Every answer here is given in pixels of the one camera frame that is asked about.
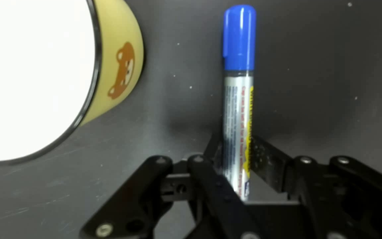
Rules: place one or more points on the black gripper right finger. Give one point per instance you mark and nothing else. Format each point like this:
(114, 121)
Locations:
(345, 199)

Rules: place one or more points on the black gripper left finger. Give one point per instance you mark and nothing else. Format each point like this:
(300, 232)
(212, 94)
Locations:
(173, 203)

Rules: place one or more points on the blue capped marker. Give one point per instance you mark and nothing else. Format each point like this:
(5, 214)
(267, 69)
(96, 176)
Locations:
(239, 40)

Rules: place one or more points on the yellow mug with bear print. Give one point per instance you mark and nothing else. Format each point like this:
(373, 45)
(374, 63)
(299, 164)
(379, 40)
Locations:
(115, 53)

